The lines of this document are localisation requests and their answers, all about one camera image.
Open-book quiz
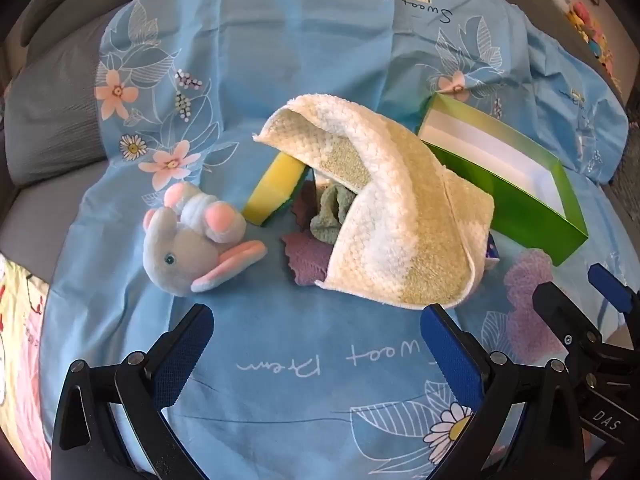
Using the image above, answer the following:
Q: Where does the lilac fluffy scrunchie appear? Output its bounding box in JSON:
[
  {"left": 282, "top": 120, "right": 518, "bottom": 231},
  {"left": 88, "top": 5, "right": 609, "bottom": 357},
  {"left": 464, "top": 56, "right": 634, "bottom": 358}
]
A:
[{"left": 503, "top": 249, "right": 564, "bottom": 364}]

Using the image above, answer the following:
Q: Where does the blue orange tissue pack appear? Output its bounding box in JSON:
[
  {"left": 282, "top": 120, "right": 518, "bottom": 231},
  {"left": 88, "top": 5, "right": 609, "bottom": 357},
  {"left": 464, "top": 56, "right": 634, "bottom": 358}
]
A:
[{"left": 485, "top": 233, "right": 500, "bottom": 269}]

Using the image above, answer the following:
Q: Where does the cream yellow waffle towel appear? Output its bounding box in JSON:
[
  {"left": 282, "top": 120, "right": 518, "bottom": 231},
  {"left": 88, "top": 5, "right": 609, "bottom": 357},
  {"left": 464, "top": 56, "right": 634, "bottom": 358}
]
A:
[{"left": 253, "top": 94, "right": 495, "bottom": 310}]

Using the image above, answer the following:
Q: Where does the grey elephant plush toy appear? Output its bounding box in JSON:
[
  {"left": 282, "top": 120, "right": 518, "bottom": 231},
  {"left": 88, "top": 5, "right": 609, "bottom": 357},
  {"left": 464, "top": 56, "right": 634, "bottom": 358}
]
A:
[{"left": 142, "top": 182, "right": 267, "bottom": 297}]

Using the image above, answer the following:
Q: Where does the sage green cloth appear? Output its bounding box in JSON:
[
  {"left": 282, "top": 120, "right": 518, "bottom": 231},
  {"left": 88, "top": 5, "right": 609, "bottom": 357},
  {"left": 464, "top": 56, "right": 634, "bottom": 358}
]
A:
[{"left": 310, "top": 183, "right": 356, "bottom": 245}]

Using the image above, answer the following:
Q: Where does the mauve purple cloth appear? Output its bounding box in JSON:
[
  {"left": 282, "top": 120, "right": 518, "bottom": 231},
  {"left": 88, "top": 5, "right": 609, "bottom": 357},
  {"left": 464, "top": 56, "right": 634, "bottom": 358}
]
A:
[{"left": 281, "top": 180, "right": 333, "bottom": 286}]

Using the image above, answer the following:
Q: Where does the green cardboard box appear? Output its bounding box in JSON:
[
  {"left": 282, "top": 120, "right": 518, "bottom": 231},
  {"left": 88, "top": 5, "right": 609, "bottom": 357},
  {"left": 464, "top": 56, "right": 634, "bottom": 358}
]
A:
[{"left": 418, "top": 93, "right": 589, "bottom": 266}]

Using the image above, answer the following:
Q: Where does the pink patterned cushion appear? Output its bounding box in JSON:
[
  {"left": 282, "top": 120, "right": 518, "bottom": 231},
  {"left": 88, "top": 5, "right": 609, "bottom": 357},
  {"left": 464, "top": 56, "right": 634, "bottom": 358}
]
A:
[{"left": 1, "top": 258, "right": 51, "bottom": 479}]

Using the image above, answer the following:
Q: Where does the light blue floral sheet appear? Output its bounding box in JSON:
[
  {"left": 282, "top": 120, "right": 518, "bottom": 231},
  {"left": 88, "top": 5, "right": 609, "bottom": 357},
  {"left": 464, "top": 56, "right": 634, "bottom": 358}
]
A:
[{"left": 40, "top": 0, "right": 639, "bottom": 479}]

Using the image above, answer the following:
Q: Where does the plush toy pile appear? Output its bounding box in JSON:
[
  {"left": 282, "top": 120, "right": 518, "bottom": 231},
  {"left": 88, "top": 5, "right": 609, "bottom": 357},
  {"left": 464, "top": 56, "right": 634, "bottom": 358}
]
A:
[{"left": 552, "top": 0, "right": 614, "bottom": 77}]

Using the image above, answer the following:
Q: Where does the grey sofa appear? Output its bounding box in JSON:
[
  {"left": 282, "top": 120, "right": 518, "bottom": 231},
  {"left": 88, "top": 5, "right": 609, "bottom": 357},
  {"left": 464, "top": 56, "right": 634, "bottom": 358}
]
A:
[{"left": 0, "top": 0, "right": 640, "bottom": 286}]

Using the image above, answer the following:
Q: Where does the yellow green sponge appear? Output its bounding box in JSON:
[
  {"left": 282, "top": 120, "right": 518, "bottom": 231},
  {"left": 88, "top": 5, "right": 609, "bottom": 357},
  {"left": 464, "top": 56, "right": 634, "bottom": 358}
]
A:
[{"left": 243, "top": 153, "right": 307, "bottom": 226}]

